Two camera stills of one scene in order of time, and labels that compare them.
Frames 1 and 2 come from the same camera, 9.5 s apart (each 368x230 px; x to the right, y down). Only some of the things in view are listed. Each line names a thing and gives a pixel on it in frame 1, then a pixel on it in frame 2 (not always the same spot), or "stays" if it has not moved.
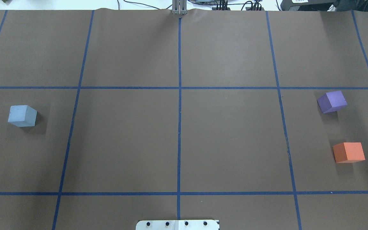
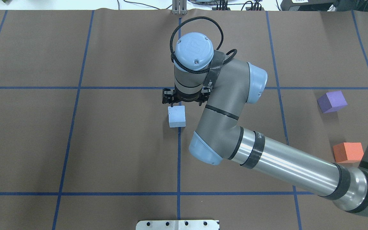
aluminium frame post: [179, 7] stays
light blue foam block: [22, 116] to [176, 116]
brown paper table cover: [142, 115] stays
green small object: [7, 2] stays
